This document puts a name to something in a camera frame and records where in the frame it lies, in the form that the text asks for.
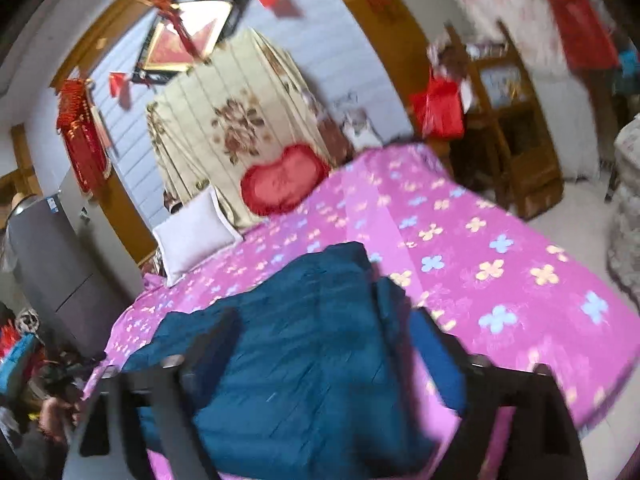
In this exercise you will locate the red ruffled heart pillow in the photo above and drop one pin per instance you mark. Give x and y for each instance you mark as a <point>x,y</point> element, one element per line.
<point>280,186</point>

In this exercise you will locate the white rectangular pillow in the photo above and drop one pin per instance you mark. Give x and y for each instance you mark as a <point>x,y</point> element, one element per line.
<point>193,234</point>

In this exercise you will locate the red plastic shopping bag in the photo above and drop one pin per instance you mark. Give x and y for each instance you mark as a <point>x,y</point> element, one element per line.
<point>438,110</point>

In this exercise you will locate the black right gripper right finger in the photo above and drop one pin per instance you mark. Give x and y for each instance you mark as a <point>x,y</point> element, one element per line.
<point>515,422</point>

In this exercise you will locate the grey refrigerator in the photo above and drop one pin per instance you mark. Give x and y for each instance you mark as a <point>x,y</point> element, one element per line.
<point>71,266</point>

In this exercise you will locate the person's left hand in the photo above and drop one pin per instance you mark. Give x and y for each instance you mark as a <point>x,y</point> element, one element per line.
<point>57,417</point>

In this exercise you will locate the red hanging knot decoration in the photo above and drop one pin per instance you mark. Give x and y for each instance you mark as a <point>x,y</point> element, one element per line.
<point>85,139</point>

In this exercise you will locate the wooden shelf stand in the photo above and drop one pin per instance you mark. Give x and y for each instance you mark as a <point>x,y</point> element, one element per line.
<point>506,148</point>

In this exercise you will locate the pink floral bed sheet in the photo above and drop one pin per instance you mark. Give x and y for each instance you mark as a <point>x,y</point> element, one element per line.
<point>506,291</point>

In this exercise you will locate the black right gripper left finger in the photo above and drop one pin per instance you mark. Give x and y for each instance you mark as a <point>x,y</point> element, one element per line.
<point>109,443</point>

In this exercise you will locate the framed red wall picture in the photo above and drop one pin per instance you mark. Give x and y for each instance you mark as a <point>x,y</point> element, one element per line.
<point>186,35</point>

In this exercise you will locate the teal down puffer jacket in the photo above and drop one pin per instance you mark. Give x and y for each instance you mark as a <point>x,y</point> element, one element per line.
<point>317,384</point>

